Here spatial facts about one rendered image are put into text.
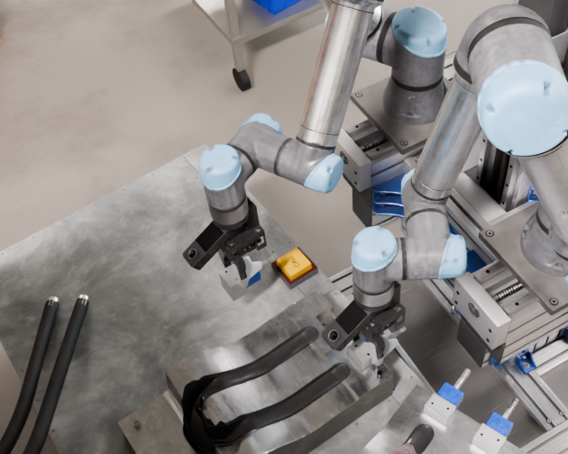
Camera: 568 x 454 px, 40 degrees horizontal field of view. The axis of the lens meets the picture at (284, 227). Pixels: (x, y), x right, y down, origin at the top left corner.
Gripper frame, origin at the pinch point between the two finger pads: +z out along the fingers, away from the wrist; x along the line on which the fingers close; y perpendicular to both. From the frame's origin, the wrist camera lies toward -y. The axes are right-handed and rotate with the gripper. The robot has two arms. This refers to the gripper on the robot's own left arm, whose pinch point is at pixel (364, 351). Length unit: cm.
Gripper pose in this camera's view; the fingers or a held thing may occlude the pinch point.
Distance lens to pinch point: 161.0
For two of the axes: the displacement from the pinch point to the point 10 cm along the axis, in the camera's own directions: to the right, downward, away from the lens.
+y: 8.2, -4.8, 3.0
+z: 0.8, 6.2, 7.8
